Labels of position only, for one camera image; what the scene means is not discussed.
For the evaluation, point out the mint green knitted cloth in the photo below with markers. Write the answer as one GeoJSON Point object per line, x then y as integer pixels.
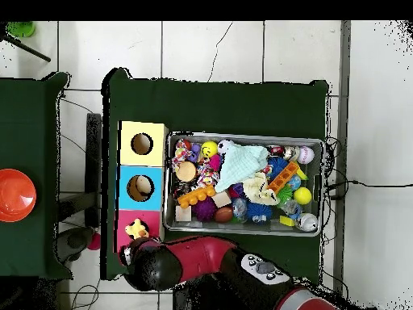
{"type": "Point", "coordinates": [238, 164]}

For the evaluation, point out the yellow smiley ball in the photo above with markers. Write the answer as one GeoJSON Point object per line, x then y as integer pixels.
{"type": "Point", "coordinates": [209, 149]}

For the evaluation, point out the orange studded toy brick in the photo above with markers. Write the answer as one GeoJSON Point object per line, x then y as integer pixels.
{"type": "Point", "coordinates": [195, 197]}

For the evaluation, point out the pale yellow plush duck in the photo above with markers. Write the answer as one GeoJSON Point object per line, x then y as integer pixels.
{"type": "Point", "coordinates": [137, 228]}

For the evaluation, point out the purple spiky ball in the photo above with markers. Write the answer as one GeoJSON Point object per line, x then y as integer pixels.
{"type": "Point", "coordinates": [204, 210]}

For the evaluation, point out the black and white soccer ball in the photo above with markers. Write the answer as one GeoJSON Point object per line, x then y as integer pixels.
{"type": "Point", "coordinates": [223, 147]}

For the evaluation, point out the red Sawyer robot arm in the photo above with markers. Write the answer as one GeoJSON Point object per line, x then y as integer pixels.
{"type": "Point", "coordinates": [200, 255]}

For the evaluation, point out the large orange bowl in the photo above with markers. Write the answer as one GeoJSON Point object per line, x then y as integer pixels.
{"type": "Point", "coordinates": [14, 197]}

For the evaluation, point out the plain yellow ball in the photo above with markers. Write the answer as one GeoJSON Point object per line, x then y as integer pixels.
{"type": "Point", "coordinates": [302, 196]}

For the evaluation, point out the clear plastic bottle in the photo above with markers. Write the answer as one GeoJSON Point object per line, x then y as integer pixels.
{"type": "Point", "coordinates": [290, 208]}

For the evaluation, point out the red ball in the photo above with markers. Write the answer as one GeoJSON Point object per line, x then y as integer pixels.
{"type": "Point", "coordinates": [94, 242]}

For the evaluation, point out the wooden box with three holes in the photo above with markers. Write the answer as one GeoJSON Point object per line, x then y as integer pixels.
{"type": "Point", "coordinates": [151, 158]}

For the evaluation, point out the green cup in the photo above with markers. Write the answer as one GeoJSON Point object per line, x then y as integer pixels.
{"type": "Point", "coordinates": [21, 29]}

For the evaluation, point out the brown toy football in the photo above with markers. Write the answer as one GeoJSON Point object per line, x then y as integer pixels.
{"type": "Point", "coordinates": [223, 214]}

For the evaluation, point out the grey rounded object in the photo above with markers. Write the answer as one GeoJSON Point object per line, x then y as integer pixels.
{"type": "Point", "coordinates": [75, 240]}

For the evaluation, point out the black rod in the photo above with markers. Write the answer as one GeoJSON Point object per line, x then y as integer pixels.
{"type": "Point", "coordinates": [32, 52]}

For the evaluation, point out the cream cloth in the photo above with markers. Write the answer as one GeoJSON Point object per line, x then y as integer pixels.
{"type": "Point", "coordinates": [258, 190]}

